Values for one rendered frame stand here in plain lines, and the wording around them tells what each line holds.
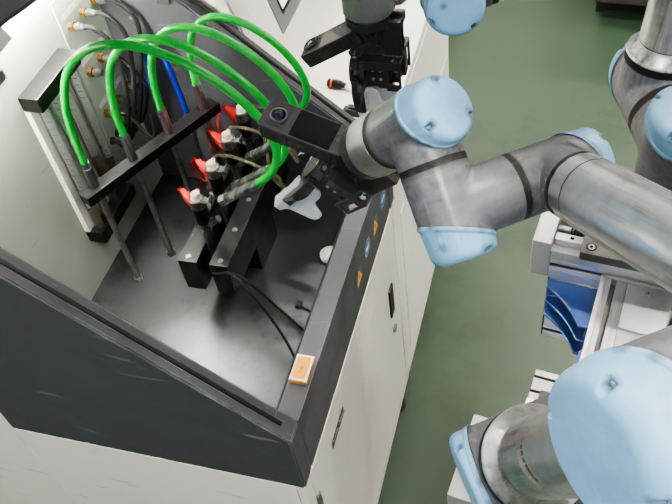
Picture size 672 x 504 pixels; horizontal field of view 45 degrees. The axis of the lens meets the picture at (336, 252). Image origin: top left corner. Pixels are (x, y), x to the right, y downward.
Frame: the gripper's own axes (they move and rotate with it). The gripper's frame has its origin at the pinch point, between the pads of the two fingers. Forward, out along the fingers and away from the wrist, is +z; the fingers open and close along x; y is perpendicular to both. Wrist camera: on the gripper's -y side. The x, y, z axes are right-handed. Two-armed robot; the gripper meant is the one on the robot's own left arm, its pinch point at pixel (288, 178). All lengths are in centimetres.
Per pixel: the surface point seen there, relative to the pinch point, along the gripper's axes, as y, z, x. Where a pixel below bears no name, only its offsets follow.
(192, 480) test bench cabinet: 23, 49, -38
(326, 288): 23.0, 29.2, 0.4
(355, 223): 24.0, 33.2, 16.2
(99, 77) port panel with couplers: -29, 54, 21
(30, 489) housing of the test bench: 6, 95, -52
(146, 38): -25.8, 20.3, 15.6
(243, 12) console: -14, 39, 42
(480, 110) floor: 90, 144, 140
